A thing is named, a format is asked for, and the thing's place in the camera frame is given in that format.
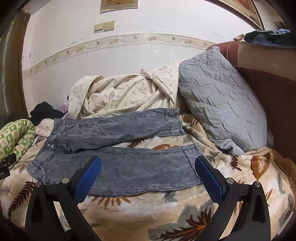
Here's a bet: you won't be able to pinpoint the brown wooden headboard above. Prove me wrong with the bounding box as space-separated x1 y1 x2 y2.
217 41 295 161

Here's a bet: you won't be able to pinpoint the blue clothes on headboard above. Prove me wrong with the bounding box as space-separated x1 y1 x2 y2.
244 29 295 48

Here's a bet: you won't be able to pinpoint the black garment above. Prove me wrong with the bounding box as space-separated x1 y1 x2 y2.
29 101 65 126

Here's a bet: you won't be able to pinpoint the purple plastic bag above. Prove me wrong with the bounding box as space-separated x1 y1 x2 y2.
56 102 69 113

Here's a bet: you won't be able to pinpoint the brown wooden door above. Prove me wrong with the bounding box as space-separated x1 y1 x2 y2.
1 11 30 126

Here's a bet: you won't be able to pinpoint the grey quilted pillow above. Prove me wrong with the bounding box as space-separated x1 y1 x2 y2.
179 46 268 155

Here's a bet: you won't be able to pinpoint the cream patterned duvet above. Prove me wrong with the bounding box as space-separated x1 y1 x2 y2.
34 60 183 137

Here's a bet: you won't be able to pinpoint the green and white quilt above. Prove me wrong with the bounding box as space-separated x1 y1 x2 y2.
0 119 35 162

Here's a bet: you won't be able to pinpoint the leaf-pattern fleece blanket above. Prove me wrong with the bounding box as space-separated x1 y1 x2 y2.
1 113 295 240

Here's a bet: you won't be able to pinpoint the grey-blue denim pants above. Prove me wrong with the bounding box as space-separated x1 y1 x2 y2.
26 108 201 197

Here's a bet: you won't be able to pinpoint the framed picture on wall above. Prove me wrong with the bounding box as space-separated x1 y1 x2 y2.
100 0 138 13

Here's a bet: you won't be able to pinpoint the large framed picture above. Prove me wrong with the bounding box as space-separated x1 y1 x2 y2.
219 0 264 30

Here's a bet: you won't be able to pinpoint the beige wall switch plate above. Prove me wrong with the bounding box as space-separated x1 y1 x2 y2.
94 21 115 33

